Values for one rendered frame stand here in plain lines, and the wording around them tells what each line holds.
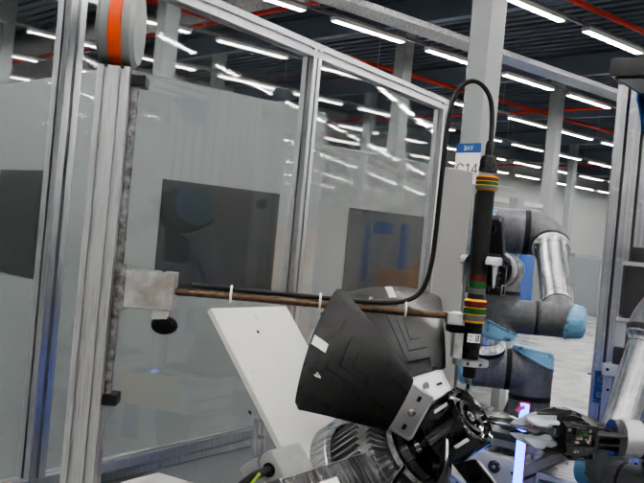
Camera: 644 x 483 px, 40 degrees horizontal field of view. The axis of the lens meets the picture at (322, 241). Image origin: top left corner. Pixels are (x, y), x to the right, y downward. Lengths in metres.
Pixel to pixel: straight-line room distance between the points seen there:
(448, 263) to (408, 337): 4.74
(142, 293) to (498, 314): 0.78
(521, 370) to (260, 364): 0.97
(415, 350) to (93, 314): 0.62
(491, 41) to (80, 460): 7.52
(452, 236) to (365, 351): 5.01
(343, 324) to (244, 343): 0.30
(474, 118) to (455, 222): 2.36
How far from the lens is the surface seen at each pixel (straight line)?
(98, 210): 1.70
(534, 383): 2.53
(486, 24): 8.89
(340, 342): 1.51
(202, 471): 2.27
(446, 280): 6.51
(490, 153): 1.75
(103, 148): 1.70
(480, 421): 1.69
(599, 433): 1.84
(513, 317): 1.99
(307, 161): 2.46
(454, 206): 6.53
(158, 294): 1.69
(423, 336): 1.79
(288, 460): 1.52
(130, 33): 1.70
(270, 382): 1.75
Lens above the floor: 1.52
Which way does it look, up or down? level
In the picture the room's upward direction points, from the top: 5 degrees clockwise
